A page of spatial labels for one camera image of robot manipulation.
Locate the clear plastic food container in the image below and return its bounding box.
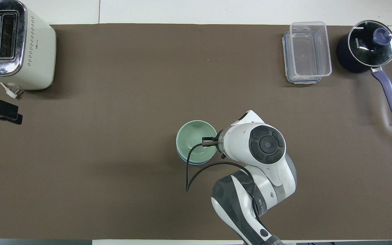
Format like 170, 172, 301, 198
290, 21, 332, 78

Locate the blue-rimmed clear container lid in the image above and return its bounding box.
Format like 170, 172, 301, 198
282, 31, 323, 84

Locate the glass pot lid purple knob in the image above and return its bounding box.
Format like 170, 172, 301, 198
347, 20, 392, 68

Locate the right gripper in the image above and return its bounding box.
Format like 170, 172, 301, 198
202, 133, 221, 147

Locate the black cable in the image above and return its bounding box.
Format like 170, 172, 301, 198
185, 142, 251, 192

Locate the blue bowl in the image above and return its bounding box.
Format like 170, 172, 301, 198
177, 150, 214, 166

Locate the green bowl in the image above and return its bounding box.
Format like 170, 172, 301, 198
176, 120, 218, 162

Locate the white toaster power plug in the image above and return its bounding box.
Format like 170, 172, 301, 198
0, 82, 20, 99

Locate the dark pot with purple handle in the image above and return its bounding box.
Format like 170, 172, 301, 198
336, 31, 392, 115

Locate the cream and chrome toaster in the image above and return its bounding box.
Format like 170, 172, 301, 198
0, 0, 57, 91

